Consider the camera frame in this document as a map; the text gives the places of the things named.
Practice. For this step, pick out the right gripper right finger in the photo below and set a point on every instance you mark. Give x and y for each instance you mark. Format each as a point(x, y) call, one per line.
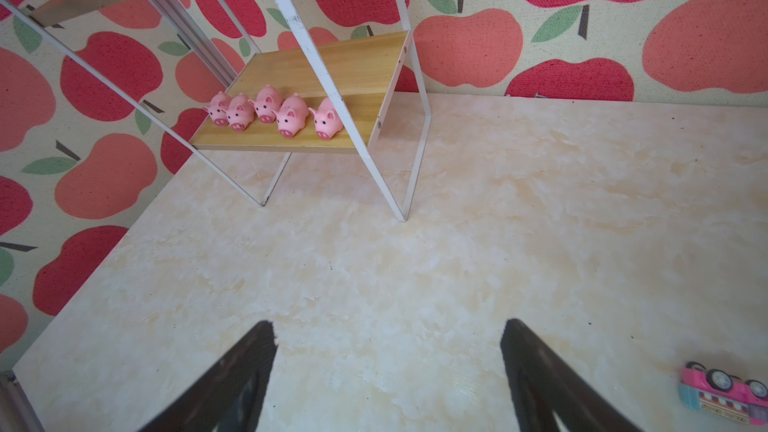
point(547, 393)

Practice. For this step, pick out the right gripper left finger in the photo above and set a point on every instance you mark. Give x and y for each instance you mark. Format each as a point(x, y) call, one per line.
point(230, 395)

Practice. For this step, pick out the pink green toy car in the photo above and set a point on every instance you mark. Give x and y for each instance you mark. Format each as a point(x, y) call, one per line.
point(718, 393)

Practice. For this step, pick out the pink toy pig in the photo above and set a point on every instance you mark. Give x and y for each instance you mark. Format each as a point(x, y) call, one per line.
point(327, 122)
point(292, 116)
point(218, 109)
point(266, 104)
point(240, 113)

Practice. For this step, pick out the two-tier wooden shelf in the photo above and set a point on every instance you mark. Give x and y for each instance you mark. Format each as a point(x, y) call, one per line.
point(358, 76)

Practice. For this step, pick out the left aluminium frame post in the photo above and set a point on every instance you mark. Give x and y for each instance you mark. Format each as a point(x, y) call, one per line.
point(195, 38)

